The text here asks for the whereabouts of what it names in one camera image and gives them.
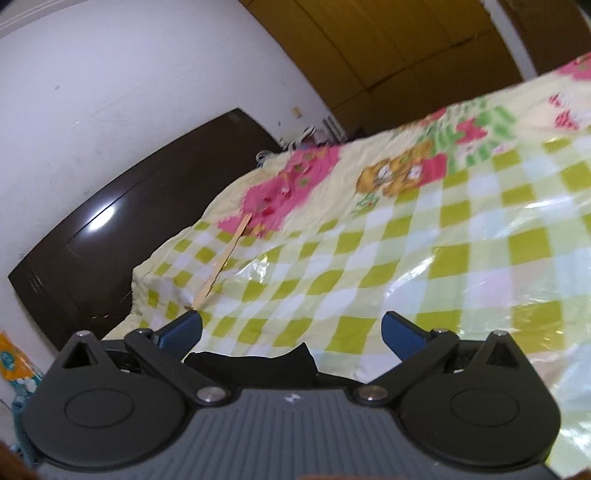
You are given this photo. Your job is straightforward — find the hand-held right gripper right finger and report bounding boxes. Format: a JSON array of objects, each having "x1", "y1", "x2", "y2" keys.
[{"x1": 355, "y1": 311, "x2": 531, "y2": 408}]

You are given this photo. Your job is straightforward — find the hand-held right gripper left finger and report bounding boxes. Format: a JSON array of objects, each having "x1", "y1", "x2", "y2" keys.
[{"x1": 56, "y1": 310, "x2": 232, "y2": 409}]

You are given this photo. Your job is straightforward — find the black pants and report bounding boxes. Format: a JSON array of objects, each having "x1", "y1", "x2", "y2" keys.
[{"x1": 185, "y1": 342, "x2": 370, "y2": 393}]

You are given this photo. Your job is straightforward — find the checked printed bed sheet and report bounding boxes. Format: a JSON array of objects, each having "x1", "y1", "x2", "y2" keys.
[{"x1": 102, "y1": 55, "x2": 591, "y2": 476}]

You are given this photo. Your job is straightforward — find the wooden stick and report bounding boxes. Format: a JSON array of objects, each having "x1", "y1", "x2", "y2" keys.
[{"x1": 191, "y1": 212, "x2": 253, "y2": 311}]

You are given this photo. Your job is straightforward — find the dark brown headboard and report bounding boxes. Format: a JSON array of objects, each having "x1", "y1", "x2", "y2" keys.
[{"x1": 7, "y1": 107, "x2": 283, "y2": 352}]

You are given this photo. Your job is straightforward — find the orange printed packet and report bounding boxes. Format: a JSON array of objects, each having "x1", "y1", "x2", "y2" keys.
[{"x1": 0, "y1": 330, "x2": 45, "y2": 393}]

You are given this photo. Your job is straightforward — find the teal container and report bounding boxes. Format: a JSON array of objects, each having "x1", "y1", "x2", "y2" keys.
[{"x1": 9, "y1": 390, "x2": 42, "y2": 467}]

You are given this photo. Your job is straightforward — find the bedside clutter pile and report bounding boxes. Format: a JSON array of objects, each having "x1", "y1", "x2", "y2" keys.
[{"x1": 255, "y1": 115, "x2": 348, "y2": 166}]

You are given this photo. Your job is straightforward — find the brown wooden wardrobe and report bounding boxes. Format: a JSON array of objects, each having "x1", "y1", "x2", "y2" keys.
[{"x1": 240, "y1": 0, "x2": 526, "y2": 139}]

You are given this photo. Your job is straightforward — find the brown wooden door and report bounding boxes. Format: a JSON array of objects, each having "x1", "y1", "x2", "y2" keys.
[{"x1": 501, "y1": 0, "x2": 591, "y2": 77}]

